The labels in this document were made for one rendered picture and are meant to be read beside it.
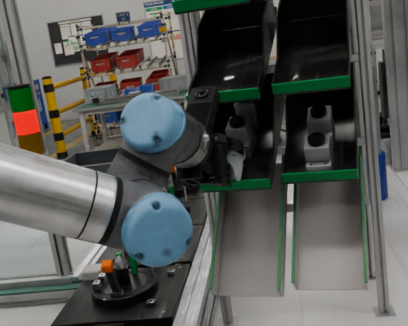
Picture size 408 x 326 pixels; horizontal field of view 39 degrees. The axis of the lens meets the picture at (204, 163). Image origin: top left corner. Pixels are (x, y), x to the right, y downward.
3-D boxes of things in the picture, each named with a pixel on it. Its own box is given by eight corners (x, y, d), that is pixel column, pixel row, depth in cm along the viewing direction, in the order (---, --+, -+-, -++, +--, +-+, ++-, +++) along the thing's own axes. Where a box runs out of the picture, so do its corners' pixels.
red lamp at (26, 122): (34, 133, 122) (30, 111, 121) (13, 136, 123) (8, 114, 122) (43, 129, 127) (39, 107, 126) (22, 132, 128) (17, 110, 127)
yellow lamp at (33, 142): (39, 156, 124) (35, 134, 122) (17, 158, 124) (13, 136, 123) (48, 151, 128) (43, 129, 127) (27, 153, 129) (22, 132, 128)
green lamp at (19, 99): (30, 110, 121) (24, 88, 120) (8, 113, 122) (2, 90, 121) (39, 107, 126) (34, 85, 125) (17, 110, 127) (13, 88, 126)
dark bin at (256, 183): (271, 189, 101) (263, 157, 96) (201, 193, 105) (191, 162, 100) (285, 100, 121) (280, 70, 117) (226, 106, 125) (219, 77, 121)
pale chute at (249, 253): (284, 297, 103) (280, 289, 100) (215, 296, 107) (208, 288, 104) (288, 163, 117) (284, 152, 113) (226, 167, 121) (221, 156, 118)
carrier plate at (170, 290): (173, 326, 106) (171, 315, 106) (52, 335, 110) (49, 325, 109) (190, 271, 129) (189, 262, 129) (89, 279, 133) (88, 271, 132)
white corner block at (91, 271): (103, 287, 128) (100, 270, 127) (83, 288, 128) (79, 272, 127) (109, 278, 132) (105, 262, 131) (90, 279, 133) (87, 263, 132)
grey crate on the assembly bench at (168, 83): (194, 90, 647) (192, 75, 643) (160, 94, 652) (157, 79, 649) (197, 86, 676) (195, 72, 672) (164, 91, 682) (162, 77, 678)
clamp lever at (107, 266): (120, 293, 112) (110, 266, 108) (110, 294, 113) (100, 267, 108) (123, 280, 115) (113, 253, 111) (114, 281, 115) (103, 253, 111)
